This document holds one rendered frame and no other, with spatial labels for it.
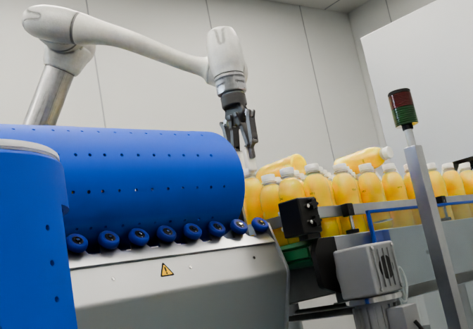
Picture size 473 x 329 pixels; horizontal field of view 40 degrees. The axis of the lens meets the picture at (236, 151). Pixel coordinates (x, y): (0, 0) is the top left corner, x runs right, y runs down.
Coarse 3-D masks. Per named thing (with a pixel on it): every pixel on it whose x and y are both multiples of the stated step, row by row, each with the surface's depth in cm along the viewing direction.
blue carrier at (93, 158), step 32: (0, 128) 125; (32, 128) 130; (64, 128) 136; (96, 128) 142; (64, 160) 127; (96, 160) 132; (128, 160) 138; (160, 160) 144; (192, 160) 150; (224, 160) 157; (96, 192) 130; (128, 192) 136; (160, 192) 141; (192, 192) 148; (224, 192) 155; (64, 224) 127; (96, 224) 132; (128, 224) 138; (160, 224) 144; (224, 224) 159
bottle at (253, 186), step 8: (248, 176) 182; (248, 184) 181; (256, 184) 181; (248, 192) 180; (256, 192) 180; (248, 200) 180; (256, 200) 179; (248, 208) 179; (256, 208) 179; (248, 216) 179; (256, 216) 178; (248, 224) 179
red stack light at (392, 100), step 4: (400, 92) 176; (404, 92) 176; (408, 92) 176; (392, 96) 177; (396, 96) 176; (400, 96) 175; (404, 96) 175; (408, 96) 176; (392, 100) 177; (396, 100) 176; (400, 100) 175; (404, 100) 175; (408, 100) 175; (412, 100) 177; (392, 104) 177; (396, 104) 176; (400, 104) 175; (404, 104) 175; (408, 104) 175; (412, 104) 176; (392, 108) 177
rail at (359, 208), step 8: (400, 200) 192; (408, 200) 195; (448, 200) 212; (456, 200) 215; (464, 200) 219; (320, 208) 166; (328, 208) 168; (336, 208) 170; (360, 208) 178; (368, 208) 180; (376, 208) 183; (384, 208) 185; (320, 216) 165; (328, 216) 167; (336, 216) 170
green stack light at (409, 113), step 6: (396, 108) 176; (402, 108) 175; (408, 108) 175; (414, 108) 176; (396, 114) 176; (402, 114) 175; (408, 114) 174; (414, 114) 175; (396, 120) 176; (402, 120) 174; (408, 120) 174; (414, 120) 174; (396, 126) 176; (402, 126) 177
